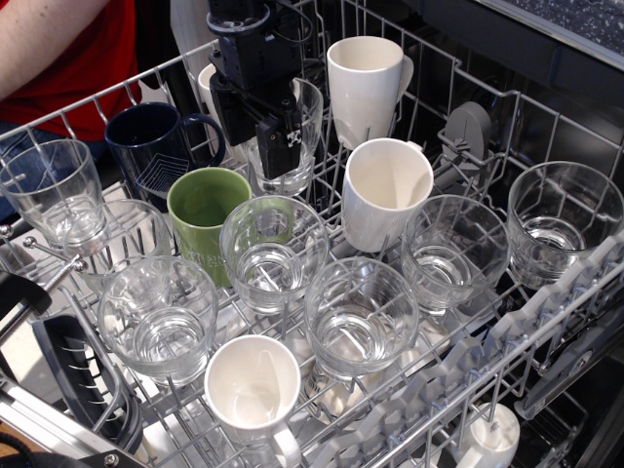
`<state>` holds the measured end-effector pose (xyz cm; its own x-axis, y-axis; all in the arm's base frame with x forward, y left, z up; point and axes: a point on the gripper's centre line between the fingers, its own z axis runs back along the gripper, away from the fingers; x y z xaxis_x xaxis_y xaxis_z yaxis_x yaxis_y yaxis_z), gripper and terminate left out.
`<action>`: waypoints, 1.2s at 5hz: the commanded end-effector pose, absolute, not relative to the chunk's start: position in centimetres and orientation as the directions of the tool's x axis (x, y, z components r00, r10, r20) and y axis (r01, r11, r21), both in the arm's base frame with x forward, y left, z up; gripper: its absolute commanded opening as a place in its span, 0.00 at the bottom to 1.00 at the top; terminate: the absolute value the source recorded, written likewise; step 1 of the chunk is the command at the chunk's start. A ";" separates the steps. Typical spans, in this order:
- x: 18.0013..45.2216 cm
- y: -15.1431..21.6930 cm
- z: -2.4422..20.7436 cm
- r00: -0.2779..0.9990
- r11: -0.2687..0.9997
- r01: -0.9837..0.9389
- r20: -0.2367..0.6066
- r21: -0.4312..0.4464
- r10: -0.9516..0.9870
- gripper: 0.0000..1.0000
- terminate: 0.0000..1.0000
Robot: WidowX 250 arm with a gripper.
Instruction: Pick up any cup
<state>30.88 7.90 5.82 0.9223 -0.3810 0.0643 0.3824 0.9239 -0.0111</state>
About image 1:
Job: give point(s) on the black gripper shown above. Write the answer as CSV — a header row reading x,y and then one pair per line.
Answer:
x,y
253,95

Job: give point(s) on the clear glass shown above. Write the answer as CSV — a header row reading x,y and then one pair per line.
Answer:
x,y
273,247
158,316
453,248
309,101
360,316
51,185
113,235
558,213

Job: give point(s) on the white mug behind arm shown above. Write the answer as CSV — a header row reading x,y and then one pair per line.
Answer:
x,y
204,85

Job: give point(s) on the person forearm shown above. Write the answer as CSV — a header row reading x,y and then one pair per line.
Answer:
x,y
35,33

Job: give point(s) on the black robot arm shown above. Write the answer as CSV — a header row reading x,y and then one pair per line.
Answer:
x,y
272,15

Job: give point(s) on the white cup lower rack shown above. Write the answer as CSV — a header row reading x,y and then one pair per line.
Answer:
x,y
491,440

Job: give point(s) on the clear glass behind gripper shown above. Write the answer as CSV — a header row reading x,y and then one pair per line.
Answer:
x,y
309,101

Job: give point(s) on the green ceramic mug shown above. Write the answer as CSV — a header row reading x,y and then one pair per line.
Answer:
x,y
199,203

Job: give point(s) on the tall white mug back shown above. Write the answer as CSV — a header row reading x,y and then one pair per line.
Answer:
x,y
367,76

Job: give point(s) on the white mug centre right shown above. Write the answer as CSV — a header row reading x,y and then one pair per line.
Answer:
x,y
385,180

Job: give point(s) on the dark blue mug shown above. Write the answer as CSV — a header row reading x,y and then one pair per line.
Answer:
x,y
149,143

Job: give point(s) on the red shirt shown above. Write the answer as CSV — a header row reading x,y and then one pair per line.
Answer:
x,y
76,92

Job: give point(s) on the white mug front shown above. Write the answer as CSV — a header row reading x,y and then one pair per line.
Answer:
x,y
252,385

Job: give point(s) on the grey plastic tine row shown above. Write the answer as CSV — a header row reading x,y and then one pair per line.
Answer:
x,y
474,364

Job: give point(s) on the grey wire dishwasher rack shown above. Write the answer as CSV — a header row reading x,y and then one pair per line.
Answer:
x,y
489,99

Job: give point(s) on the black dishwasher rack handle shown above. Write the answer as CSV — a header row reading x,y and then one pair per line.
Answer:
x,y
93,390

